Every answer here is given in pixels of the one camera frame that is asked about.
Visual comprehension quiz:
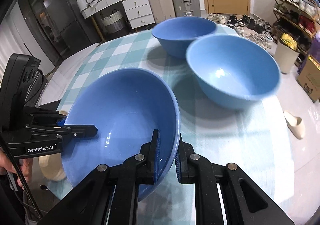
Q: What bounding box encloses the cream plate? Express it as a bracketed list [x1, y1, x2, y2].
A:
[38, 153, 66, 181]

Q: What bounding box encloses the light blue bowl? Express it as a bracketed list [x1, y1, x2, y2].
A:
[186, 34, 281, 110]

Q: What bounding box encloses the person's left hand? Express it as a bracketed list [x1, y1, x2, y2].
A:
[0, 147, 34, 190]

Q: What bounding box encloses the teal checked tablecloth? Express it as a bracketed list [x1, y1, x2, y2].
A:
[37, 25, 296, 225]

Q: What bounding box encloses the dark grey refrigerator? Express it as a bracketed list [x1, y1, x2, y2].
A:
[44, 0, 101, 56]

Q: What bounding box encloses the woven laundry basket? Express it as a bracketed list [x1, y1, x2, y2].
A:
[101, 10, 125, 34]

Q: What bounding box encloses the cream slipper far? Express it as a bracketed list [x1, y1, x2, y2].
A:
[284, 110, 306, 140]

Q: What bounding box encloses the white kettle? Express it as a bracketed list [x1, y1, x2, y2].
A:
[76, 0, 88, 12]

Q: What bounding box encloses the white drawer desk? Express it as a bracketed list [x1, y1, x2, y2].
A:
[82, 0, 155, 29]

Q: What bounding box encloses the cardboard box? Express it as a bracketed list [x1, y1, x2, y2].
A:
[297, 55, 320, 103]

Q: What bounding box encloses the beige trash bin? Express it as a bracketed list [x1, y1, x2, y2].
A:
[273, 33, 299, 74]

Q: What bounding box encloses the wooden shoe rack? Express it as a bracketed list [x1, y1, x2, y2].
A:
[272, 0, 319, 66]

